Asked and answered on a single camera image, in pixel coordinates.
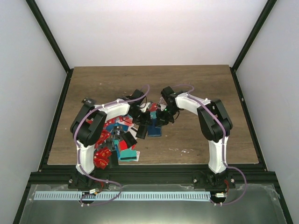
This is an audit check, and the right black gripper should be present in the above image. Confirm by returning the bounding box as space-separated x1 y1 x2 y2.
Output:
156 106 180 128

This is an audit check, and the red card carried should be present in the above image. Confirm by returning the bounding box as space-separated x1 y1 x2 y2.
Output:
149 103 158 112

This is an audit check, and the blue leather card holder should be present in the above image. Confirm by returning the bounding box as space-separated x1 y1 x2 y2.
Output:
147 125 162 137

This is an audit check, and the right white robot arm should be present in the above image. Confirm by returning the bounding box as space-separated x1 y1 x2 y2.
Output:
156 86 233 188

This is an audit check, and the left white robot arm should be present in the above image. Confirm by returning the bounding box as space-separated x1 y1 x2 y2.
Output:
70 89 152 189

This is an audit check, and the teal card upper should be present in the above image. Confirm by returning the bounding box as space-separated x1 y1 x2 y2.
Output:
150 111 157 119

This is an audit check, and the black card right pile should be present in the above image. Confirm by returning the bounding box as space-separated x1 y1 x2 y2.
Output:
136 126 148 139

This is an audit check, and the black card pile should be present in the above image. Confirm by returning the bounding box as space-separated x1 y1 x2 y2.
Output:
136 126 148 139
107 151 119 168

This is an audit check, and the teal card bottom pile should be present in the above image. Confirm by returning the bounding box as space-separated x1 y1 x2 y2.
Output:
119 149 140 161

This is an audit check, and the black card bottom pile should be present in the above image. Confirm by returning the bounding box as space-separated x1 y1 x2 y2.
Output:
107 151 119 168

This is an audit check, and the small black card far left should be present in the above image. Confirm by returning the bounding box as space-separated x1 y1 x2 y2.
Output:
82 98 96 105

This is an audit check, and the red VIP card bottom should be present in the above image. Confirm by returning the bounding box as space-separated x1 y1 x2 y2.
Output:
93 147 112 169

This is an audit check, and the light blue slotted strip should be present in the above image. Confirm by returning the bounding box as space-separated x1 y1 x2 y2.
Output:
34 191 211 201

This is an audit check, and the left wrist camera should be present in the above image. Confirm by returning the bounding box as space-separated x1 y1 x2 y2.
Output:
140 102 152 112

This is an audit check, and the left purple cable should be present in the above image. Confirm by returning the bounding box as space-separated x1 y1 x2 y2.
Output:
73 84 150 207

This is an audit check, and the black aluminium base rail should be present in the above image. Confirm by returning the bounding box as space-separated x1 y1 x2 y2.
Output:
28 164 278 189

